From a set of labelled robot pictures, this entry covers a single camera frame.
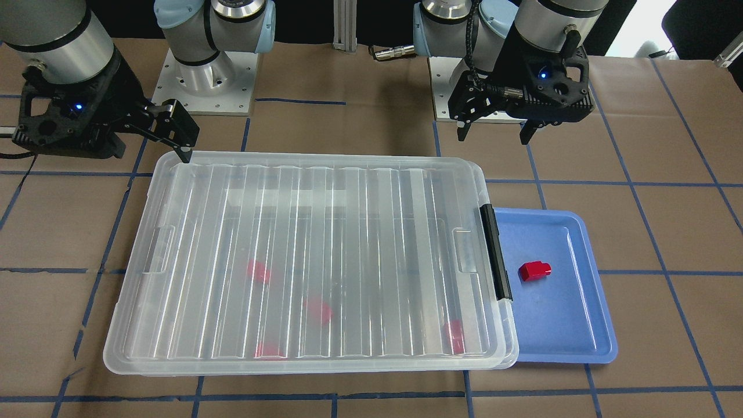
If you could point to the red block in box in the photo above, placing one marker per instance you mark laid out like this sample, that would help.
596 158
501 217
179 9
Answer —
318 312
268 351
454 335
258 272

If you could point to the black box latch handle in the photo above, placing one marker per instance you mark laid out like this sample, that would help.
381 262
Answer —
495 254

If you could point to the silver cable connector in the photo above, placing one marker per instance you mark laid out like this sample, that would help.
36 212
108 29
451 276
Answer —
388 54

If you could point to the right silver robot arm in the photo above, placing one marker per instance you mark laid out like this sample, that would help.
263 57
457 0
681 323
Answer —
64 38

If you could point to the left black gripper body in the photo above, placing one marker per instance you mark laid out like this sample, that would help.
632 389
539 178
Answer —
511 65

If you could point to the red block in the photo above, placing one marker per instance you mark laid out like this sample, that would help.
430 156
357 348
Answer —
534 270
258 272
318 312
454 335
268 351

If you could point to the blue plastic tray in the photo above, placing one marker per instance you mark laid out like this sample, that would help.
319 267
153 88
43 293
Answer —
563 318

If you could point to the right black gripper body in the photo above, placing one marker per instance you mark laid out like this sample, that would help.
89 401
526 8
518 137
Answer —
118 83

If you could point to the clear plastic storage box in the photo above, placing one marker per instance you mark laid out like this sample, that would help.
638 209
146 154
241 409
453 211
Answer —
511 342

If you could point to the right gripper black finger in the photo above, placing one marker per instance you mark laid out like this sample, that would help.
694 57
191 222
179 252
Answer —
171 124

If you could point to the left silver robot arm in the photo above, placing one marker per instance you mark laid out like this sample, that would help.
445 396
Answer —
475 31

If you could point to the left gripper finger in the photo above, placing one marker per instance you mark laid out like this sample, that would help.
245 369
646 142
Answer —
464 120
528 129

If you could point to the aluminium frame post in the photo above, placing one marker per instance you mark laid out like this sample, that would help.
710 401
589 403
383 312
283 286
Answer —
344 26

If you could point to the clear plastic box lid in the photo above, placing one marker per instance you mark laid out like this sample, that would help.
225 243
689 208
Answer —
307 261

